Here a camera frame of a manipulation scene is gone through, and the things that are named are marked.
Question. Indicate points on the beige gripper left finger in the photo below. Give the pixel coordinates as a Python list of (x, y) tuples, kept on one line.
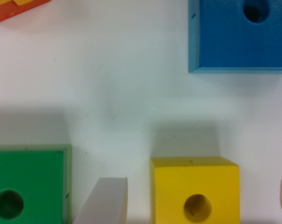
[(107, 203)]

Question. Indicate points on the blue wooden block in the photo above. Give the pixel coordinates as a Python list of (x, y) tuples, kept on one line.
[(235, 36)]

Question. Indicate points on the orange and yellow block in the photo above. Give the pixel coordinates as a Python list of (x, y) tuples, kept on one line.
[(11, 8)]

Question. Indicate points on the green wooden block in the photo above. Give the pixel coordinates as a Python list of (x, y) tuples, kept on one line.
[(35, 184)]

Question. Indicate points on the yellow wooden block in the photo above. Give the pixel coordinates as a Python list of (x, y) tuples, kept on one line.
[(194, 190)]

